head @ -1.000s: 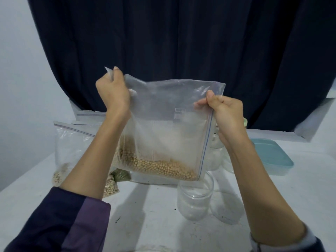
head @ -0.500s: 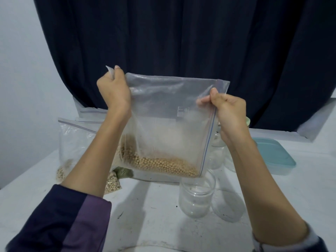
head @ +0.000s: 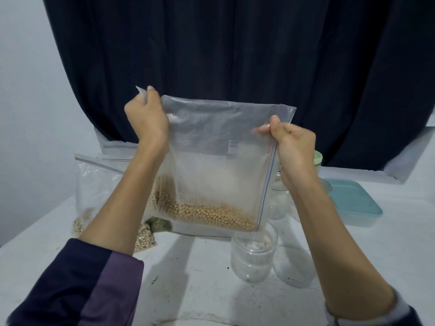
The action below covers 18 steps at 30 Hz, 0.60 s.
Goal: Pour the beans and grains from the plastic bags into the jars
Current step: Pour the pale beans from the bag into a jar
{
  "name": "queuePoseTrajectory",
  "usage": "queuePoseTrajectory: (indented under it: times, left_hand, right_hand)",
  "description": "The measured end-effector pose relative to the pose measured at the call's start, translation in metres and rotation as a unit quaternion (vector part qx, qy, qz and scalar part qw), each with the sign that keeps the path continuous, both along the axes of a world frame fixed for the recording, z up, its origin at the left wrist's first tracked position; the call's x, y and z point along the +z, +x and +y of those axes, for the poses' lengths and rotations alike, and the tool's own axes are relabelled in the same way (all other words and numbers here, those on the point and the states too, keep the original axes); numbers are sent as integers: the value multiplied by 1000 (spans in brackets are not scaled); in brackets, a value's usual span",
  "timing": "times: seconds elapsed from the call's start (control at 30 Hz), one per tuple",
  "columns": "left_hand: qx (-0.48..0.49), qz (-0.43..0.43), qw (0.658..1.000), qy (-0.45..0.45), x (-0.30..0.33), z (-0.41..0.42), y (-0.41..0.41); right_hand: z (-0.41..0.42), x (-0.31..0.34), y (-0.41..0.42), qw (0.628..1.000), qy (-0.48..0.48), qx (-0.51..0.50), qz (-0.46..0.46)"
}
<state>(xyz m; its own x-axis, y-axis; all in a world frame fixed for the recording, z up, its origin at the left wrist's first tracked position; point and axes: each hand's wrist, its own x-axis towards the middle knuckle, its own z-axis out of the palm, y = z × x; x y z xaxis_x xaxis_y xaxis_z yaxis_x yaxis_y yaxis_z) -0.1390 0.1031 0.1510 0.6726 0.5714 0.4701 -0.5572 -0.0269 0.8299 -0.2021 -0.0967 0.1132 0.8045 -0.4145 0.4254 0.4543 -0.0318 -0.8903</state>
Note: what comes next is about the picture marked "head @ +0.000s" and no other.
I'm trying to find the person's left hand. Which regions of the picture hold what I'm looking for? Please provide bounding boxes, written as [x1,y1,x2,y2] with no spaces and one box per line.
[124,86,171,159]

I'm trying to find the person's right hand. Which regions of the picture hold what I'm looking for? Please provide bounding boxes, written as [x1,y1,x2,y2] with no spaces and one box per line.
[257,115,318,193]

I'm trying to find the clear zip bag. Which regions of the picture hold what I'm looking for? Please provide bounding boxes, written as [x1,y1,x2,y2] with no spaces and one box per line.
[95,129,140,160]

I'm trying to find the clear bag with soybeans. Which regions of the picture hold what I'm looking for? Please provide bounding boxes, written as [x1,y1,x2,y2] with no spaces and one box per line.
[135,86,298,238]

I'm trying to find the zip bag of grains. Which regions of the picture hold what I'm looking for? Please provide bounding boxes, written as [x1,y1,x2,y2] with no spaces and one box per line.
[71,154,160,254]

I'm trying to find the pile of yellow soybeans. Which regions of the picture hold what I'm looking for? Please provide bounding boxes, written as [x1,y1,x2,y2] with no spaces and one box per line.
[151,176,258,233]

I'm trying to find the person's left forearm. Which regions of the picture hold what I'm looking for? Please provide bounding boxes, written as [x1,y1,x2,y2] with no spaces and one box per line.
[7,142,171,326]

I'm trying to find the person's right forearm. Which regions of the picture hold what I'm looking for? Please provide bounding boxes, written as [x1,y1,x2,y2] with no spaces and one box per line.
[285,174,422,326]

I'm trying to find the teal lidded plastic container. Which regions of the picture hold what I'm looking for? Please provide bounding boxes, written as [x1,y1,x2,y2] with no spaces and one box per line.
[325,178,383,228]

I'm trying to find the clear round lid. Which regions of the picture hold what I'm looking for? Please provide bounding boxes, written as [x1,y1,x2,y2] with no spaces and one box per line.
[273,244,318,289]

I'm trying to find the dark navy curtain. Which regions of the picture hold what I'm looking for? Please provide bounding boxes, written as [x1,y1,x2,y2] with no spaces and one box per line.
[42,0,435,170]

